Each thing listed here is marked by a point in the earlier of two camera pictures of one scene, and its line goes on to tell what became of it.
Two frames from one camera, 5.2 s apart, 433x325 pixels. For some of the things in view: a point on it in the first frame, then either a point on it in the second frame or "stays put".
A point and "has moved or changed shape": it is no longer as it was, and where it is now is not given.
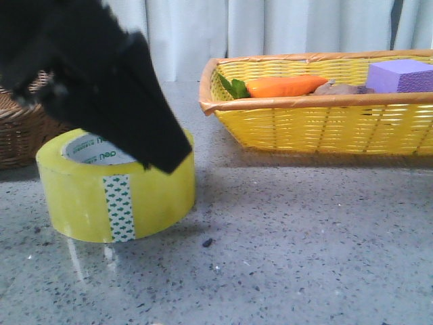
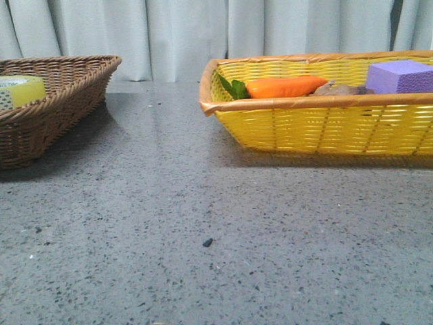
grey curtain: [180, 34] stays put
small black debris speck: [208, 243] stays put
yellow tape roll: [95, 193] has moved or changed shape
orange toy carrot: [272, 87] stays put
